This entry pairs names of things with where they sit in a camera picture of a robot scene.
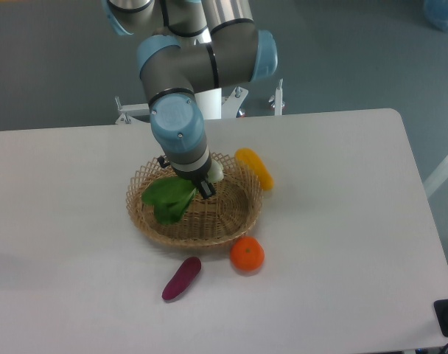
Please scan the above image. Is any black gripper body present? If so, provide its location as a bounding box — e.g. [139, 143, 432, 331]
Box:
[157, 155, 214, 189]

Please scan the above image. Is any green bok choy vegetable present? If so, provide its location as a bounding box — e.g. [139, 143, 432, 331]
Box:
[141, 175, 200, 225]

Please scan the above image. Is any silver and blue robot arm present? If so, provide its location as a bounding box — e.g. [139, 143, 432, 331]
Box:
[102, 1, 278, 199]

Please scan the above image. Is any woven wicker basket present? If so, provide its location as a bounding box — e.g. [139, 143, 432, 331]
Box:
[126, 153, 263, 249]

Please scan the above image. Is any yellow pepper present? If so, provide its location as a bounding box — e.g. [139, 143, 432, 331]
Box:
[234, 147, 274, 191]

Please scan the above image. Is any orange tangerine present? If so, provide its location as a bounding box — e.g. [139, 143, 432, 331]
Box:
[230, 236, 265, 272]

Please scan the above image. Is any purple sweet potato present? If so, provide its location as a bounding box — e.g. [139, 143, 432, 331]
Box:
[161, 257, 202, 302]

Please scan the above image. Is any blue plastic bag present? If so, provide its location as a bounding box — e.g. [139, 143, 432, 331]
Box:
[423, 0, 448, 33]

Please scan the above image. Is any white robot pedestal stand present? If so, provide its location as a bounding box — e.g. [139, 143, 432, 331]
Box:
[114, 78, 286, 125]

